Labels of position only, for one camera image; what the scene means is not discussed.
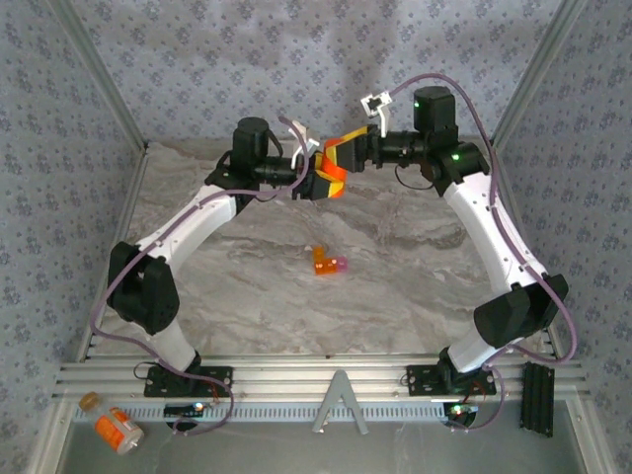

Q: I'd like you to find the orange pill bottle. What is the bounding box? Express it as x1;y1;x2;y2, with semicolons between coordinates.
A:
320;160;350;185

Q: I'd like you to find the orange translucent pill box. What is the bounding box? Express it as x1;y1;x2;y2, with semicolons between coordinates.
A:
311;245;340;277

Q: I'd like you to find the small circuit board with LED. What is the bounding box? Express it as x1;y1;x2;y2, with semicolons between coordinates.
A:
441;402;480;426
164;402;204;419

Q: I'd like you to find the grey metal shelf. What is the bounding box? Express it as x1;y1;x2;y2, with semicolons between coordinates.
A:
29;419;608;474

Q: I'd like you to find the black extrusion piece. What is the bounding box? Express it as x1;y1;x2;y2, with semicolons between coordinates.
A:
518;360;557;438

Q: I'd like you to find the clear bottle with orange label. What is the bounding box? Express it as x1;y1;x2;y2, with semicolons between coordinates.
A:
78;391;145;456

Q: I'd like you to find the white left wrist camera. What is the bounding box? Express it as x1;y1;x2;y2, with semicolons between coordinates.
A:
289;119;321;172

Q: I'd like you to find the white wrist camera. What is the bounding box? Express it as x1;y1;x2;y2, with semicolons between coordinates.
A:
359;91;395;139
289;119;321;172

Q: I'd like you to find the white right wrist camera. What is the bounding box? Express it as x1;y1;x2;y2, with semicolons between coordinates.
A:
359;91;395;139

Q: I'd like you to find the aluminium corner post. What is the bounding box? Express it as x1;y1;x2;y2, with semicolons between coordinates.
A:
488;0;587;149
48;0;149;149

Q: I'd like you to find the aluminium table side rail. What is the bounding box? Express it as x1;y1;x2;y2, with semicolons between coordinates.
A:
488;142;564;357
78;145;150;361

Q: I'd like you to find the aluminium front rail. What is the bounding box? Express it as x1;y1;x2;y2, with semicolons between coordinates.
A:
51;353;592;402

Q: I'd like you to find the grey A-shaped bracket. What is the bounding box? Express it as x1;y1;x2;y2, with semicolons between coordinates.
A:
310;368;370;436

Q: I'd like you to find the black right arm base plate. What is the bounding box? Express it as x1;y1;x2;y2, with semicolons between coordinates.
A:
405;363;498;397

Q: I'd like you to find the grey slotted cable duct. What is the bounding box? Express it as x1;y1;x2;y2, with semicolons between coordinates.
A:
81;400;475;424

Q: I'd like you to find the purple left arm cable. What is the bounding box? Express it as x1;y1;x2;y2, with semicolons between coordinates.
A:
88;116;310;436

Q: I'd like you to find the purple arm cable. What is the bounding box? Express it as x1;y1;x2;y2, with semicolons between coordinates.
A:
88;116;310;436
389;73;579;432

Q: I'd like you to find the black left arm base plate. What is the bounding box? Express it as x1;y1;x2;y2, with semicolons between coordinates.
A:
143;365;234;398

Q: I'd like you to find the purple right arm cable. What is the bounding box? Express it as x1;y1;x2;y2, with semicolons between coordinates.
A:
389;73;579;432

